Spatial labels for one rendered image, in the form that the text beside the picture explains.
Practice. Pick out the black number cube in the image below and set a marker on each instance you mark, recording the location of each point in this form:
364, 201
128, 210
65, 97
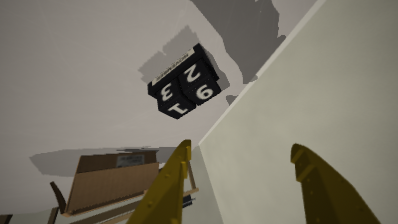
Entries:
198, 83
172, 101

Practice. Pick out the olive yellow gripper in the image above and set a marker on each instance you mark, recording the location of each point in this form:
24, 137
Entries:
327, 196

